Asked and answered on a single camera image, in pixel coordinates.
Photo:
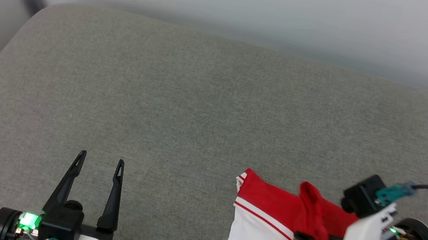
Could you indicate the grey fabric sofa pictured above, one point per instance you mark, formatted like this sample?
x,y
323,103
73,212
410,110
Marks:
x,y
180,109

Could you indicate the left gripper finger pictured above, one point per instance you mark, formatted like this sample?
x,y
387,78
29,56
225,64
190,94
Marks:
x,y
111,207
65,186

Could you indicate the teal right camera connector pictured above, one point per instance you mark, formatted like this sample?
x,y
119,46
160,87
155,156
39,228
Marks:
x,y
395,192

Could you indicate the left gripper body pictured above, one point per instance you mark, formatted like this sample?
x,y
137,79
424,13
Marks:
x,y
58,227

